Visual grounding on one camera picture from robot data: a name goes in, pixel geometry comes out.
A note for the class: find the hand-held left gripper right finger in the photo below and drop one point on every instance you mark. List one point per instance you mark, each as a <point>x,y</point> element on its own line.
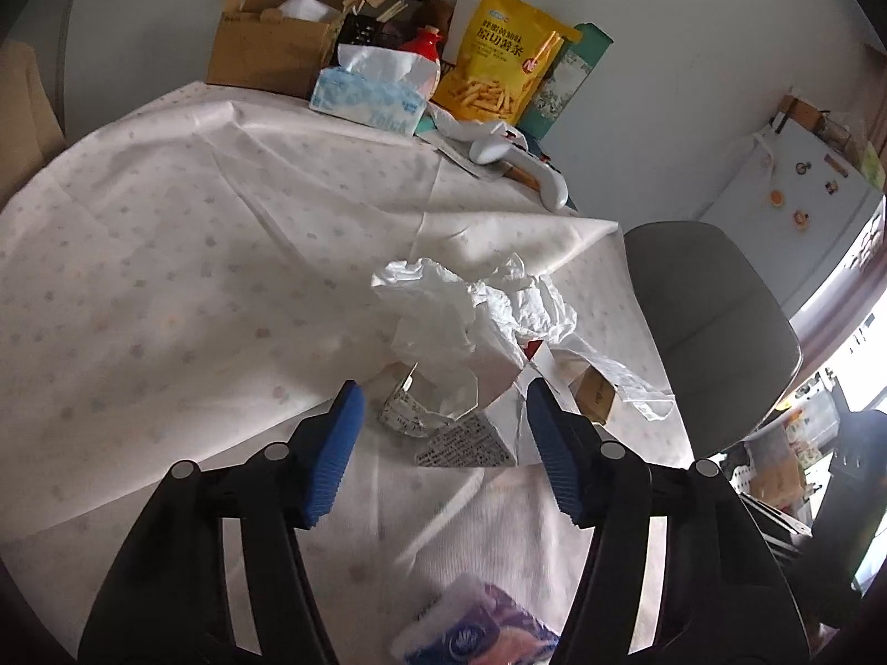
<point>551,429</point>

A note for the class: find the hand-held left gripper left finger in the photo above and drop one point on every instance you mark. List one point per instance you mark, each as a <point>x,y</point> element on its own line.
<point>339,443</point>

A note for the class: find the white tissue paper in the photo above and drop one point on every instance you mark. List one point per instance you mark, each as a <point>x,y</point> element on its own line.
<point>450,318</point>

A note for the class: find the small brown box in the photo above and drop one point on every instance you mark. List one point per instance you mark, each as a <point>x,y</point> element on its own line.
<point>594,395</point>

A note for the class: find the red and white paper packet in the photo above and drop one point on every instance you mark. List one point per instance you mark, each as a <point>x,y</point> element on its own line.
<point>547,367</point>

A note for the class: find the clear plastic wrapper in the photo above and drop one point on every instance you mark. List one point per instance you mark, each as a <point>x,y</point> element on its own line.
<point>637,388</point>

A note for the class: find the grey chair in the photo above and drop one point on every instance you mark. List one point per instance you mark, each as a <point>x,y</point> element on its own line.
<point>707,305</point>

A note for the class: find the purple snack packet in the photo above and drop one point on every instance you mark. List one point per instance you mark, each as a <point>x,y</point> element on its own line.
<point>478,630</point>

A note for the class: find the white dotted tablecloth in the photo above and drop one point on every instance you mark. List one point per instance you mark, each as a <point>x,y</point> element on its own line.
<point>208,256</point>

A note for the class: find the white handheld device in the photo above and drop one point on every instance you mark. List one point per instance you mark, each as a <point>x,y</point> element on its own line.
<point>551,187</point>

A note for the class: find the white refrigerator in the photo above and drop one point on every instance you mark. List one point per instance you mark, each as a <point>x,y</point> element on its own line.
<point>762,221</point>

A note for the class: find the orange fridge magnet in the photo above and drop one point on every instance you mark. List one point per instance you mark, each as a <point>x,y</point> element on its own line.
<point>802,220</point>
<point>776,197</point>

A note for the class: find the teal patterned box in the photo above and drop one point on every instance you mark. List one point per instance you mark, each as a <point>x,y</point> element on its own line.
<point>561,97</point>

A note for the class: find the blue tissue box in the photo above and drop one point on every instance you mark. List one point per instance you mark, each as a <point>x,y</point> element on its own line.
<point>360,97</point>

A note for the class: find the yellow snack bag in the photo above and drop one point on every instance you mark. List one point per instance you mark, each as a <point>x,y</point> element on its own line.
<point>499,48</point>

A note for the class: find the open cardboard box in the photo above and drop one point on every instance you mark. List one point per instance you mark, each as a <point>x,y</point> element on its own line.
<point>263,48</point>

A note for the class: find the red capped bottle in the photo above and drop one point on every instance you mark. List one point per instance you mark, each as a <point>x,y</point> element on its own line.
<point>423,45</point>

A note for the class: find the brown box on refrigerator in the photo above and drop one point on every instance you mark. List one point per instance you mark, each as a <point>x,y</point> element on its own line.
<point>807,114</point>

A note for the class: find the black desk organizer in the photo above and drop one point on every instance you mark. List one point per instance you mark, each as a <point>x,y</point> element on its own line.
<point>360,28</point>

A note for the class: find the brown cardboard panel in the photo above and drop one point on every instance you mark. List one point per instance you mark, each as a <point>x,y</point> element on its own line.
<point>28,118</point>

